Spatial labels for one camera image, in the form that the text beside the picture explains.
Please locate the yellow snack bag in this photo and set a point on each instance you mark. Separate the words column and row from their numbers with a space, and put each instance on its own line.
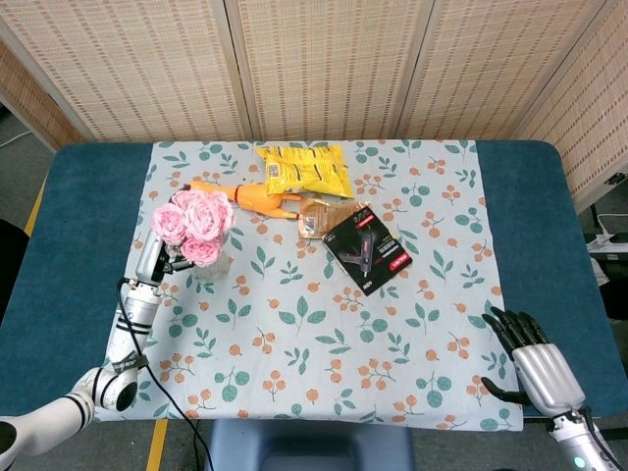
column 306, row 169

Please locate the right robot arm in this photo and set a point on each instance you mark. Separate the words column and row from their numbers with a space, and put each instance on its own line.
column 584, row 446

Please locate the yellow rubber chicken toy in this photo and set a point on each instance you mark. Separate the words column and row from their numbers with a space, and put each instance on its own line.
column 255, row 198

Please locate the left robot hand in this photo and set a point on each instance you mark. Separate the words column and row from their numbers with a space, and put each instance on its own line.
column 157, row 257

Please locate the bamboo folding screen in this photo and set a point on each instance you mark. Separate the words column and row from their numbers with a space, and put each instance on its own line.
column 314, row 68

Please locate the brown snack packet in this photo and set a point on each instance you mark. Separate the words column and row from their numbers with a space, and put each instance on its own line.
column 324, row 218

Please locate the pink flower bouquet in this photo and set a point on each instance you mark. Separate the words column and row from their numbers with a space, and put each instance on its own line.
column 196, row 223

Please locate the floral patterned tablecloth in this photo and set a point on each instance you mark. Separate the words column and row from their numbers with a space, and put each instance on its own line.
column 314, row 319

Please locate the white power strip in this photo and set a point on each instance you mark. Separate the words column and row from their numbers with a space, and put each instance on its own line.
column 606, row 243

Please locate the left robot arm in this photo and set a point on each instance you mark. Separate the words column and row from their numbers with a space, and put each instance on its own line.
column 98, row 373

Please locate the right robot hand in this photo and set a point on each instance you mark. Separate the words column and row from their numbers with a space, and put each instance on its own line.
column 542, row 373

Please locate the transparent glass vase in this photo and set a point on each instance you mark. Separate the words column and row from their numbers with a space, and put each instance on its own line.
column 216, row 267

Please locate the black glue gun box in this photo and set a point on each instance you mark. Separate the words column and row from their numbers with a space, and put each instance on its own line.
column 368, row 252

